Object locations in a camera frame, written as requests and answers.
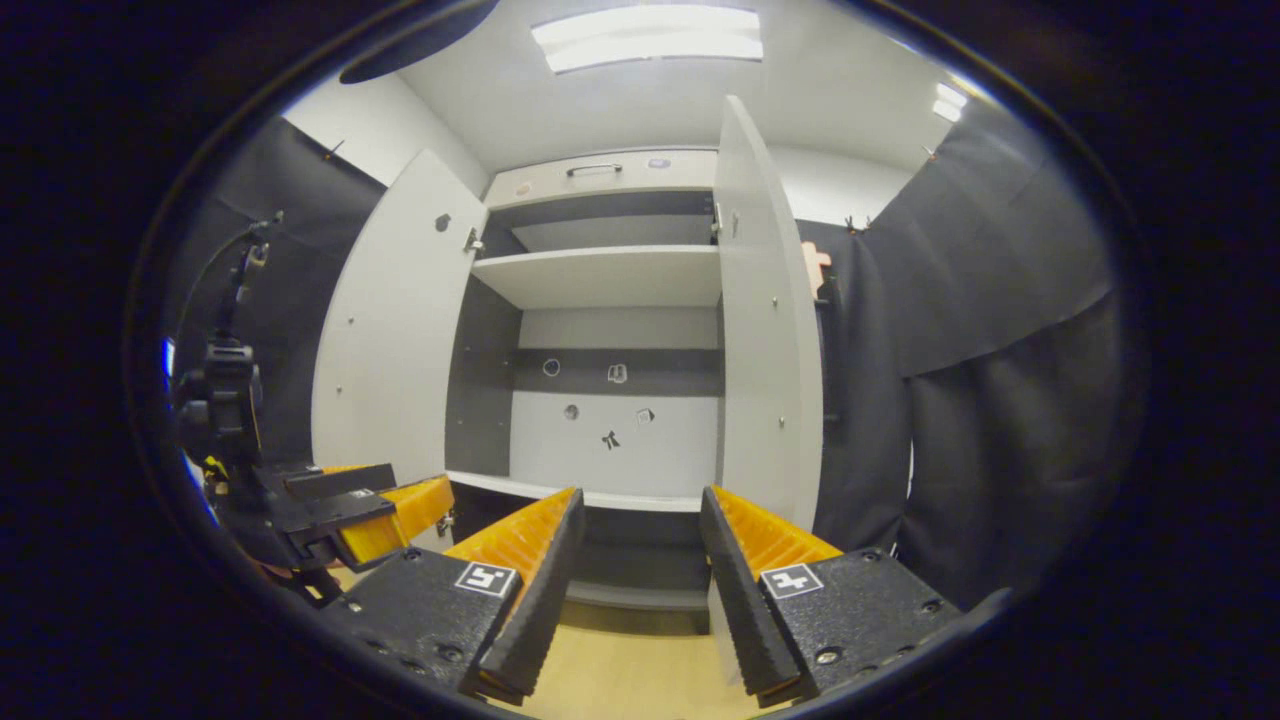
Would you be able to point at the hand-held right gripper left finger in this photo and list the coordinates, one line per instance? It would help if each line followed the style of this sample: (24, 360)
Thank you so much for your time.
(540, 600)

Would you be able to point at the black backdrop cloth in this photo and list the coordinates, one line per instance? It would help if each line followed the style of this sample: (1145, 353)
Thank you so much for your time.
(1000, 450)
(290, 260)

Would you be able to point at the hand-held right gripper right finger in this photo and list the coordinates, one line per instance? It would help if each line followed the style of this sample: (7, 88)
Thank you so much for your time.
(750, 600)

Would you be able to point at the long ceiling light panel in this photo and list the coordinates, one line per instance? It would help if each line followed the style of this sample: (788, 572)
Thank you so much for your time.
(650, 38)

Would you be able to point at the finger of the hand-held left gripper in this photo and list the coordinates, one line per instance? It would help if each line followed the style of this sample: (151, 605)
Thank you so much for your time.
(330, 510)
(340, 483)

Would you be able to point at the white cabinet shelf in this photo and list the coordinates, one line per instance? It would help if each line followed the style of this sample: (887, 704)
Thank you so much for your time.
(600, 275)
(640, 503)

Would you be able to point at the white cabinet door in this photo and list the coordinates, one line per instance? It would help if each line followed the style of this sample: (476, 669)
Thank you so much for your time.
(400, 330)
(765, 350)

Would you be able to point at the white double-door shoe cabinet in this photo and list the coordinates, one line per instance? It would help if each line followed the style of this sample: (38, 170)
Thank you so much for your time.
(640, 172)

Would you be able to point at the small ceiling light panel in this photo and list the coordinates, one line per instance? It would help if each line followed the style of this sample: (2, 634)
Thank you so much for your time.
(950, 100)

